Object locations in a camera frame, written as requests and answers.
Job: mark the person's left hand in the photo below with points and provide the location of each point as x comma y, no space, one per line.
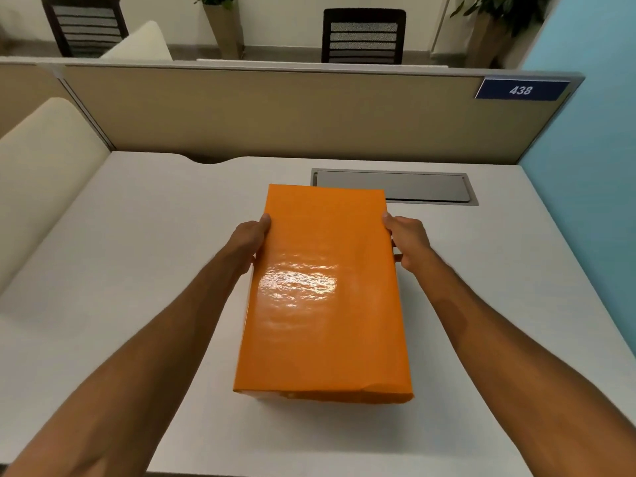
244,242

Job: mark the person's right hand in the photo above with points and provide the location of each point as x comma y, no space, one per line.
412,242

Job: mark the person's right thumb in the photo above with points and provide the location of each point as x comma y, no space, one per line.
389,223

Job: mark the person's left thumb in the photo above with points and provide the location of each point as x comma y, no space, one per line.
264,226

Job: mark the orange box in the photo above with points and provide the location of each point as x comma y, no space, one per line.
325,293

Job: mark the person's left forearm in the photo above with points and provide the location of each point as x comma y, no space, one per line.
134,372

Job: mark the person's right forearm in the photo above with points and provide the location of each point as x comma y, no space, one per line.
512,362

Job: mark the beige desk partition panel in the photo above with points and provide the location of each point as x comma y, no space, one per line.
298,114

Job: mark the blue number sign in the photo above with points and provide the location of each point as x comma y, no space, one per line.
521,89

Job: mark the black mesh office chair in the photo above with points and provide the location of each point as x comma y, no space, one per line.
363,36
84,24

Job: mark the potted plant in tan planter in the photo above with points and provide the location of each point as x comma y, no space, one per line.
492,29
224,22

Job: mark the cream chair back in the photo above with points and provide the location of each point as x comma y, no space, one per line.
139,46

